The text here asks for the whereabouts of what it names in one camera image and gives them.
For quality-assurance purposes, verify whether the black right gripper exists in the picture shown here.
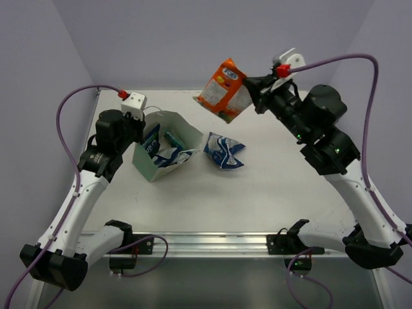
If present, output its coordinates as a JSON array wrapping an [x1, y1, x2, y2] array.
[[243, 71, 311, 143]]

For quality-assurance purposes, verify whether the orange snack packet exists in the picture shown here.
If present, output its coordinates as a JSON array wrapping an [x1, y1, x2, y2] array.
[[194, 58, 252, 124]]

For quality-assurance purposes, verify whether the blue white snack packet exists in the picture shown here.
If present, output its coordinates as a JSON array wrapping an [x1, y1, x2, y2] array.
[[203, 132, 246, 170], [152, 147, 198, 168]]

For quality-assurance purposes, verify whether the green paper gift bag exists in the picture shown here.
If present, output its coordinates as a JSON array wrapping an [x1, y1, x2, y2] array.
[[132, 111, 203, 182]]

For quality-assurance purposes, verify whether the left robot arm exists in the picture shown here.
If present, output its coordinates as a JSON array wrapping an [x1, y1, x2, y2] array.
[[20, 87, 156, 291]]

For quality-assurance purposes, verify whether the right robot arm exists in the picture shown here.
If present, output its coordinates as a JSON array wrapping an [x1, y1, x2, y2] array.
[[244, 78, 411, 270]]

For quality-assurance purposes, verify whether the dark blue snack packet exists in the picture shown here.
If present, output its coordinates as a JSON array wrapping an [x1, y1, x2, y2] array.
[[142, 124, 160, 158]]

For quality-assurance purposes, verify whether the green snack packet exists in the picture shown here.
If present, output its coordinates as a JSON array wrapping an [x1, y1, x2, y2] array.
[[163, 129, 186, 150]]

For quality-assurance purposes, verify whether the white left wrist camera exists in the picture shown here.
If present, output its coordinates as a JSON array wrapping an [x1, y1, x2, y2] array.
[[120, 92, 147, 120]]

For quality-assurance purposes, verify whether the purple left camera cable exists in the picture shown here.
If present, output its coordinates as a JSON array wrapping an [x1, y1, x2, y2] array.
[[3, 84, 129, 306]]

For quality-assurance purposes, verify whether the purple camera cable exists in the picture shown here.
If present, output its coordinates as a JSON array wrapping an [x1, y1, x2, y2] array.
[[3, 84, 129, 306], [276, 53, 412, 285]]

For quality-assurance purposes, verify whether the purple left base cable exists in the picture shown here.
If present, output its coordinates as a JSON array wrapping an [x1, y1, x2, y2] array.
[[109, 234, 169, 279]]

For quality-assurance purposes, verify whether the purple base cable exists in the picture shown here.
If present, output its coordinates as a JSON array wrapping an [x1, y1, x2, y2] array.
[[283, 247, 334, 309], [109, 234, 169, 279]]

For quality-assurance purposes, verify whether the black left base bracket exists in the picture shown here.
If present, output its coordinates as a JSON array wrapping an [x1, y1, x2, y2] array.
[[126, 234, 155, 256]]

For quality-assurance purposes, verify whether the black base bracket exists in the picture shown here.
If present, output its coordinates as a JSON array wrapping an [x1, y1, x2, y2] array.
[[266, 234, 309, 255], [126, 234, 155, 256]]

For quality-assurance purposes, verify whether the aluminium mounting rail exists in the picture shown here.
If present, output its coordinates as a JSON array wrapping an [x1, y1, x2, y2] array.
[[77, 230, 358, 258]]

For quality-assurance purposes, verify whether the black right base bracket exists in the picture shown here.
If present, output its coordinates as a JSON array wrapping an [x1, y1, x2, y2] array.
[[266, 234, 309, 255]]

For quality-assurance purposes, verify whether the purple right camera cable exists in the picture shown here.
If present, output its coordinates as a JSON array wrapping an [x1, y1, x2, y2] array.
[[276, 53, 412, 285]]

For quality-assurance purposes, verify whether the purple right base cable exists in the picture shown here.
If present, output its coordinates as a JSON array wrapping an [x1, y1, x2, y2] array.
[[283, 247, 334, 309]]

